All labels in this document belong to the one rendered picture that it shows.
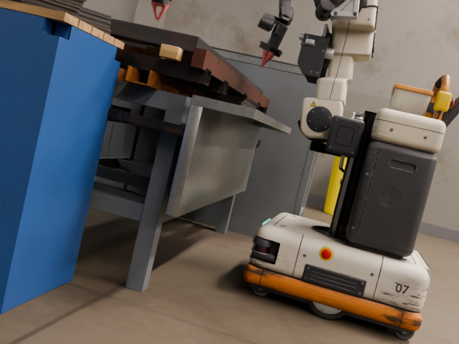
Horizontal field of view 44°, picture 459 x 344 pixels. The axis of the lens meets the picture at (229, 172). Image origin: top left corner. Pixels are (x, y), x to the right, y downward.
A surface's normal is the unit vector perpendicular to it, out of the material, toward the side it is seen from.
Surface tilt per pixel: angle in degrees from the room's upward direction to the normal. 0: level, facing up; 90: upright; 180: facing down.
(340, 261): 90
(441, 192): 90
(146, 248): 90
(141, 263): 90
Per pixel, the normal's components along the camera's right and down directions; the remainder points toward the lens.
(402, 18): -0.22, 0.02
